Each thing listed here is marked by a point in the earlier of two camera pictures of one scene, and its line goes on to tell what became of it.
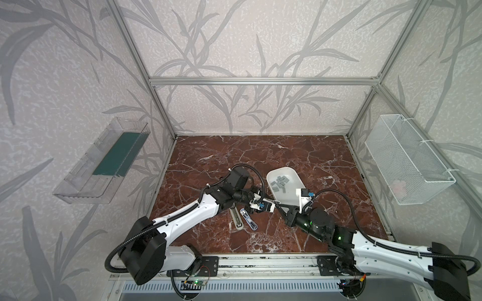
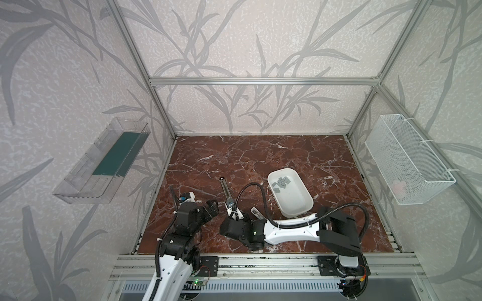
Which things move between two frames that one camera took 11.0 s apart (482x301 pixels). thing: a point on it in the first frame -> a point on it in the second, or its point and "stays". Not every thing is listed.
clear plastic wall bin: (95, 175) stays
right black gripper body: (292, 214) -> (231, 227)
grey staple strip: (280, 179) stays
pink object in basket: (398, 186) stays
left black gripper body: (252, 197) -> (208, 209)
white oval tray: (283, 182) stays
